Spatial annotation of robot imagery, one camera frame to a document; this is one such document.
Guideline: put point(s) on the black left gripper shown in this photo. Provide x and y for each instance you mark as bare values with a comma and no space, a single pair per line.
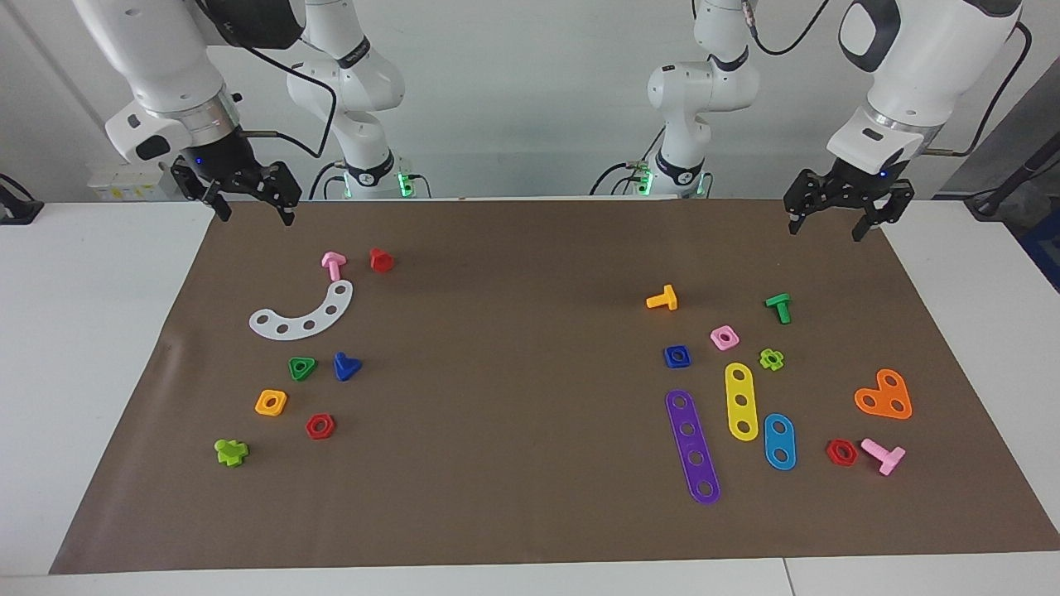
845,190

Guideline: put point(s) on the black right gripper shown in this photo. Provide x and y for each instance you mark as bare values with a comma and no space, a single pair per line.
224,165

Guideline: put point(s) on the blue triangle-head screw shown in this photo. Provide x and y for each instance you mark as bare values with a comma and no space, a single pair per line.
344,368

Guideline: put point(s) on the blue square nut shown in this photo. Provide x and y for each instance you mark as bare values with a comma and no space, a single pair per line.
669,362

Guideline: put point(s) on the green plastic screw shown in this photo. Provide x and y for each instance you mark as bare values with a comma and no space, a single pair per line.
780,306

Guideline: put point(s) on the pink plastic screw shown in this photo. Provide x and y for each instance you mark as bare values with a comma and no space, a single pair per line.
334,266
886,457

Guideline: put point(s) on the red plastic screw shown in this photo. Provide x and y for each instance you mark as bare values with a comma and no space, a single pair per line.
381,261

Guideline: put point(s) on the lime green flower nut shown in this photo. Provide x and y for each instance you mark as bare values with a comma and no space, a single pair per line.
778,362

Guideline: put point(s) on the pink square nut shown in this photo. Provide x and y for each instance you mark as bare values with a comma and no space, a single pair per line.
716,342

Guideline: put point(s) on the green triangle nut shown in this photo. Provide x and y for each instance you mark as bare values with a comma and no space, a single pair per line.
311,362

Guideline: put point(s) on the orange plastic screw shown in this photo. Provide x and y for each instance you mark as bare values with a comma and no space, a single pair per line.
667,300

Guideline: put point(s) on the orange square nut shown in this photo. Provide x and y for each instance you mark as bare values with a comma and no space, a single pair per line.
262,409

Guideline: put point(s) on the red hexagon nut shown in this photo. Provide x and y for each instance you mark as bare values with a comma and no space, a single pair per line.
309,427
831,455

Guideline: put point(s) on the lime green cross-head screw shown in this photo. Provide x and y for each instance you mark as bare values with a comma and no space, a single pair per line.
229,454

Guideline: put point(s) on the white curved perforated plate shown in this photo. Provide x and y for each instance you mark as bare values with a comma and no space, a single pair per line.
320,318

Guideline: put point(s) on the orange heart-shaped plate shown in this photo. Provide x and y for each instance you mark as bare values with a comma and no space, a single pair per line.
884,399

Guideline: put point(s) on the black pole stand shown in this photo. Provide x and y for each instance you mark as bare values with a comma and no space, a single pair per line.
1014,182

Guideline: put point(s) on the yellow three-hole plate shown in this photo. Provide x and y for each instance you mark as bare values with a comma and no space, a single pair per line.
739,389

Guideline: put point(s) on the blue box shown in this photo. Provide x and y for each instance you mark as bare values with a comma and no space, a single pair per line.
1045,248

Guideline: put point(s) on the blue two-hole plate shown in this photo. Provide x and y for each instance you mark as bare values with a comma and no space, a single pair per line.
779,441

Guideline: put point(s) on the black clamp device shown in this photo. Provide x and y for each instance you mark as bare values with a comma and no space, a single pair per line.
16,211

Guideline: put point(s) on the purple four-hole plate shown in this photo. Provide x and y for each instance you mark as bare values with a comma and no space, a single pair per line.
693,444

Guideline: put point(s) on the brown table mat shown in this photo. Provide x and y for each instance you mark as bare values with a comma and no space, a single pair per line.
513,455

